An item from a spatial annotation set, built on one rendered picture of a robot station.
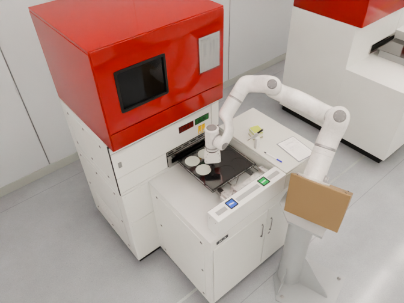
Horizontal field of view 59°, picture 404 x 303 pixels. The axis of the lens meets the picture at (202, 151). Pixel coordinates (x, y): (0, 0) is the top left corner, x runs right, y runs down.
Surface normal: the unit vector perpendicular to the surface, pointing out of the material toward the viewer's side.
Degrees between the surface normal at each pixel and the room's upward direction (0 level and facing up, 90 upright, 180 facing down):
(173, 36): 90
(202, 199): 0
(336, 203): 90
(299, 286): 0
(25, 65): 90
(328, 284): 0
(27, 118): 90
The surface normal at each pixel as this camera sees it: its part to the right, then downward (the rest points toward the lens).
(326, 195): -0.53, 0.58
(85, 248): -0.03, -0.75
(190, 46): 0.64, 0.50
